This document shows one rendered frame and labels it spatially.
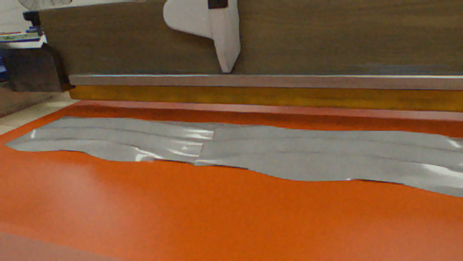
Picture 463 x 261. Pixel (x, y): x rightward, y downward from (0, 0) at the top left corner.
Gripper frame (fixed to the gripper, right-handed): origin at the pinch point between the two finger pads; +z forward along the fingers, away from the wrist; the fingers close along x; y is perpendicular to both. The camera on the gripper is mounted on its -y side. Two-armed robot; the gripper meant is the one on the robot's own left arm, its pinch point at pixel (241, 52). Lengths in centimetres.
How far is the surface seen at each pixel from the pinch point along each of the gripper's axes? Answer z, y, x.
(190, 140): 4.5, 1.5, 8.8
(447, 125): 5.5, -16.0, 1.8
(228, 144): 4.6, -1.3, 8.7
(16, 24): 5, 380, -280
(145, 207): 5.3, 1.2, 15.5
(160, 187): 5.3, 1.3, 13.6
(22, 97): 3.8, 25.8, 2.1
